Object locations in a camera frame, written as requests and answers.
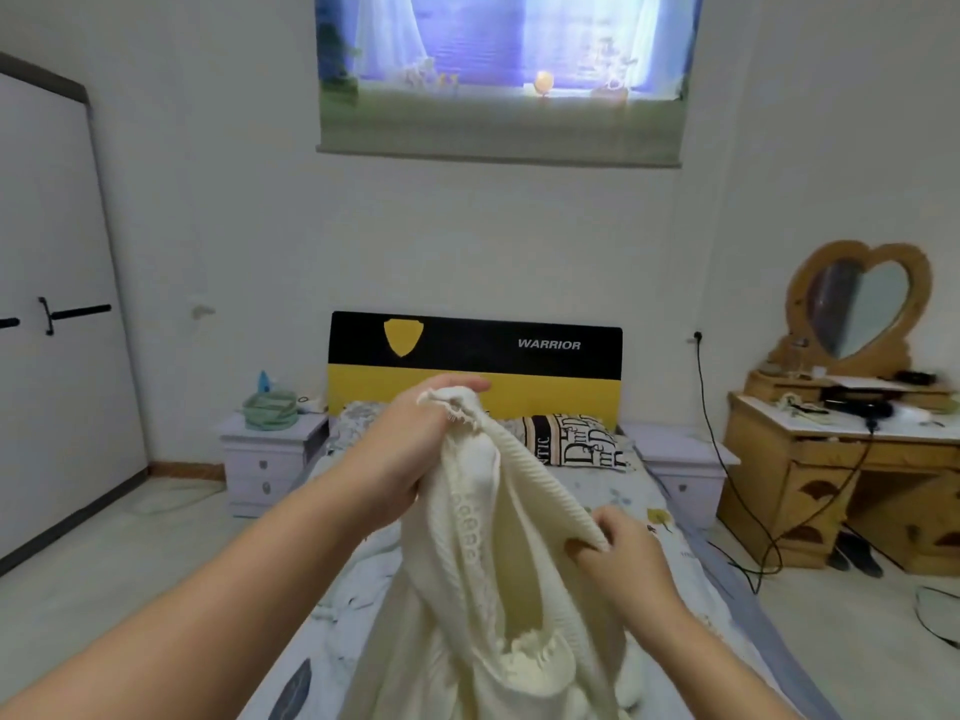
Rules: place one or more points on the person's right hand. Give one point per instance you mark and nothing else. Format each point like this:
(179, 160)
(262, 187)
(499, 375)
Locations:
(630, 570)

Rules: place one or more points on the person's left hand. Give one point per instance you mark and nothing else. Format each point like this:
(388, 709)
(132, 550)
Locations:
(413, 450)

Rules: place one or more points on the cream garment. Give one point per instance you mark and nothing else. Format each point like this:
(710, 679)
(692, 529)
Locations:
(480, 592)

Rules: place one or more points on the bed with leaf print bedding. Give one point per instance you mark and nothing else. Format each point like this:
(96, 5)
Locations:
(338, 622)

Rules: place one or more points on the person's left forearm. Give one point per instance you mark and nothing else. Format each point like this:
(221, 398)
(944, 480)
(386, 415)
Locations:
(195, 622)

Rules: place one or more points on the person's right forearm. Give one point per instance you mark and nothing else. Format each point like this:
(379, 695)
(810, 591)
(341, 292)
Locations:
(720, 667)

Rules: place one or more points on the white nightstand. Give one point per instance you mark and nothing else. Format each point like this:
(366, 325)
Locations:
(263, 472)
(683, 472)

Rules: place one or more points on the small white container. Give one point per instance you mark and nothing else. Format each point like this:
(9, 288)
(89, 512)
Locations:
(311, 403)

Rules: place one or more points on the black yellow headboard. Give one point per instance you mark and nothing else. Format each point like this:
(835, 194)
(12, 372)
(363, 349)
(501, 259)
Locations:
(555, 390)

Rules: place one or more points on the small blue bottle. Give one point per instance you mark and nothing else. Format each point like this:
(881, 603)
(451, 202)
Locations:
(264, 382)

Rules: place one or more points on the wooden dressing table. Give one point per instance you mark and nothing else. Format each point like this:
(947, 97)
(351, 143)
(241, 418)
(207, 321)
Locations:
(780, 487)

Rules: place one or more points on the dark shoe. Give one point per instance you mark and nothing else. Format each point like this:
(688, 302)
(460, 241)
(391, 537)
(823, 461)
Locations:
(842, 556)
(867, 556)

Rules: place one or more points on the black telephone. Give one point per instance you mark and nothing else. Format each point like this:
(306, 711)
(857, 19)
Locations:
(855, 405)

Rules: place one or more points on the wooden framed mirror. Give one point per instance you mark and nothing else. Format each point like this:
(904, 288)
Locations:
(855, 307)

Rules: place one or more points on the white wardrobe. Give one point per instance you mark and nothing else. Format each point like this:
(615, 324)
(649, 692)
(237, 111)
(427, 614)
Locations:
(60, 442)

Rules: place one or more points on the wall socket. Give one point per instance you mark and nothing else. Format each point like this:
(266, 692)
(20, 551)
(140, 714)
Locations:
(696, 339)

